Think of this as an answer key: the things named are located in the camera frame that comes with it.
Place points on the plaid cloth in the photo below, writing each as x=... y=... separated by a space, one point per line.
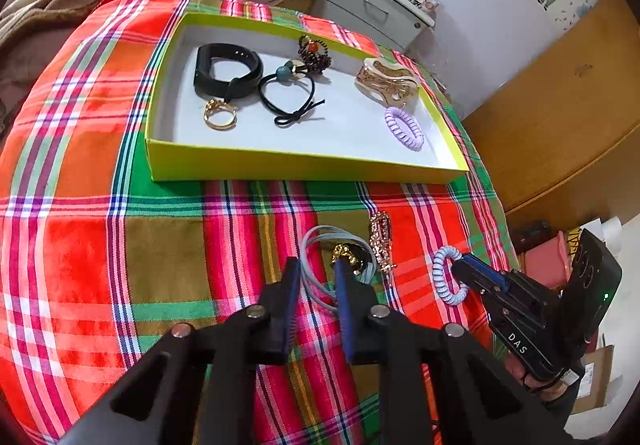
x=100 y=250

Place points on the pink transparent hair claw clip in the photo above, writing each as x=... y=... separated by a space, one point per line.
x=375 y=80

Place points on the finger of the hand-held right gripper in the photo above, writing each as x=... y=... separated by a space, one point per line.
x=475 y=282
x=487 y=270

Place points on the black wristband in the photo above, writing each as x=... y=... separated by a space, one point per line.
x=202 y=75

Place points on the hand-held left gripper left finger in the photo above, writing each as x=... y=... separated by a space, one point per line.
x=292 y=295

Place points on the white nightstand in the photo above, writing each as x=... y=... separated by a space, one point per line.
x=370 y=10

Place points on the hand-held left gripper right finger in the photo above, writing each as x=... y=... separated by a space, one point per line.
x=345 y=305

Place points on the yellow-green cardboard box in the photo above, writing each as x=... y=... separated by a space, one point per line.
x=325 y=135

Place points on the wooden door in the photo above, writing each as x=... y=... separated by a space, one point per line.
x=575 y=125

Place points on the rhinestone hair clip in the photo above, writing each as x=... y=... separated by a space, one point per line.
x=381 y=240

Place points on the pink box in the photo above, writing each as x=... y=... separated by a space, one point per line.
x=545 y=260

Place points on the brown cardboard box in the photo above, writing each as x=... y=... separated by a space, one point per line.
x=595 y=380

